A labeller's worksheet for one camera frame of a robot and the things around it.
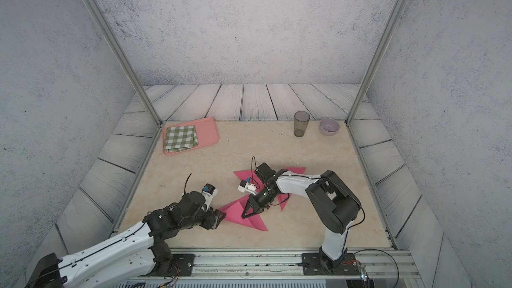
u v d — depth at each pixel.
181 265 0.73
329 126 1.15
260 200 0.75
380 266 0.74
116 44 0.88
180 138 1.12
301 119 1.05
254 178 0.81
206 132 1.15
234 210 0.79
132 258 0.58
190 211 0.61
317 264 0.73
